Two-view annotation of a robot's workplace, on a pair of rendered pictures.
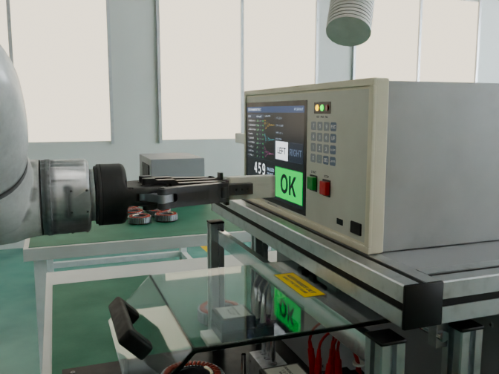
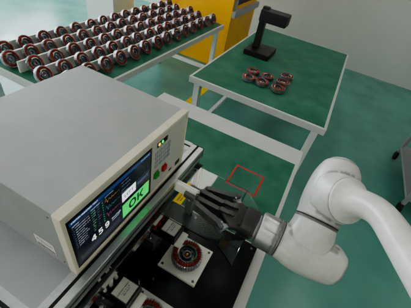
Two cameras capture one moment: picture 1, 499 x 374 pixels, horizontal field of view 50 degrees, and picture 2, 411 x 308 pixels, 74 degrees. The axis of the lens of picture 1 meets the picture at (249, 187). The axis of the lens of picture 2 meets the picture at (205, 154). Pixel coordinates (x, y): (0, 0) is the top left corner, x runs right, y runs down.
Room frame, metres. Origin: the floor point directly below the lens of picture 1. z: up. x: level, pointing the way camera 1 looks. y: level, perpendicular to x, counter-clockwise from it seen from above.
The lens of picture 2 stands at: (1.06, 0.32, 1.74)
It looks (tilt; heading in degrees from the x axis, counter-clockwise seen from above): 41 degrees down; 219
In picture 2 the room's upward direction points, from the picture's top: 12 degrees clockwise
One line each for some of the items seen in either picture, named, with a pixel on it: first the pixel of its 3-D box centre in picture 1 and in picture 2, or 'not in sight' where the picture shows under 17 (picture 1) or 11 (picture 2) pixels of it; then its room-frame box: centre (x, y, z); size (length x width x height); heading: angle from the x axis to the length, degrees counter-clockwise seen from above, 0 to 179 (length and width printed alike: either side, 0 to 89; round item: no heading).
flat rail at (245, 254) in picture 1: (271, 274); (145, 233); (0.81, -0.03, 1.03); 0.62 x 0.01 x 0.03; 20
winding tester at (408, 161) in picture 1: (399, 151); (80, 150); (0.88, -0.25, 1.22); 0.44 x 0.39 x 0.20; 20
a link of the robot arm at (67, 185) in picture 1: (68, 196); (266, 232); (0.63, 0.22, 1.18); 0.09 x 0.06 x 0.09; 20
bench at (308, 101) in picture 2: not in sight; (272, 96); (-1.38, -0.94, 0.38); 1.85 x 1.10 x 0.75; 20
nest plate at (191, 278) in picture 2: not in sight; (186, 258); (0.67, 0.02, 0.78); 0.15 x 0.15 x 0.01; 20
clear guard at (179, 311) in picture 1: (255, 317); (202, 205); (0.61, -0.01, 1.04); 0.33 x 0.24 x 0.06; 110
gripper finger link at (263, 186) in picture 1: (250, 187); (187, 189); (0.71, 0.00, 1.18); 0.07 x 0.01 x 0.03; 110
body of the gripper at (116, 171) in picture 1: (131, 193); (240, 217); (0.66, 0.15, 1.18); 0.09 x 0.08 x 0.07; 110
